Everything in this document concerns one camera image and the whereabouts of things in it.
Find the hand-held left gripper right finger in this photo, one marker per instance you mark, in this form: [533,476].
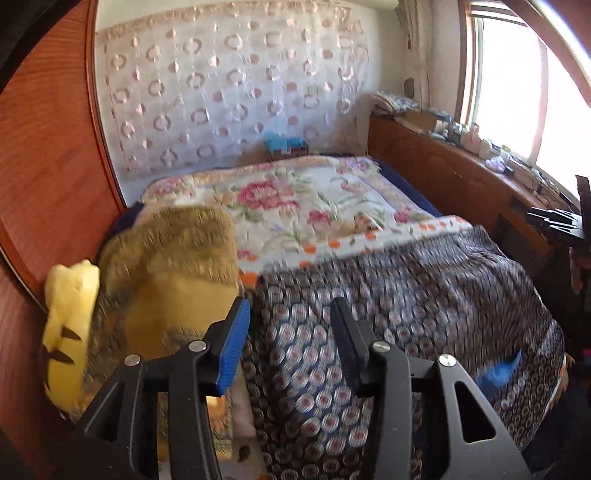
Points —
[350,344]

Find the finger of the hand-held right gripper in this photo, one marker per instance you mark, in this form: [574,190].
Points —
[551,219]

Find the pink bottle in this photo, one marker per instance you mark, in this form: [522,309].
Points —
[472,137]

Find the person's right hand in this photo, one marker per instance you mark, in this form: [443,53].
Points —
[579,272]

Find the stack of folded cloths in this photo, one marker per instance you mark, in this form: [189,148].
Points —
[392,102]

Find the gold patterned cushion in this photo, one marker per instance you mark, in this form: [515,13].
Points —
[175,277]

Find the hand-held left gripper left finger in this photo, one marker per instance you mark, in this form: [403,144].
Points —
[233,344]

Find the white tied window curtain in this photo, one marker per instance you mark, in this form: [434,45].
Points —
[415,41]

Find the white lace circle-patterned curtain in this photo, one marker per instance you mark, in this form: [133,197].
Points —
[231,92]

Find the cardboard box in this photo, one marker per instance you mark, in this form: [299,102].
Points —
[419,121]

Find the yellow plush toy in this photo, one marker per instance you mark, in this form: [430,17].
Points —
[69,332]

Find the window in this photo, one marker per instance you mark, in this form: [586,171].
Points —
[521,87]

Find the blue box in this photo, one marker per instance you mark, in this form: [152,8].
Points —
[284,146]

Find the white crumpled tissue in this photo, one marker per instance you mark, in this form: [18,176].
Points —
[496,162]

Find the wooden side cabinet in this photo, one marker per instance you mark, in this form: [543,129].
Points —
[452,180]

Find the navy patterned silk shirt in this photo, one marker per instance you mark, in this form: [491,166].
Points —
[415,304]

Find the floral blanket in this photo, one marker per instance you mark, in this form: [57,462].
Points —
[300,203]

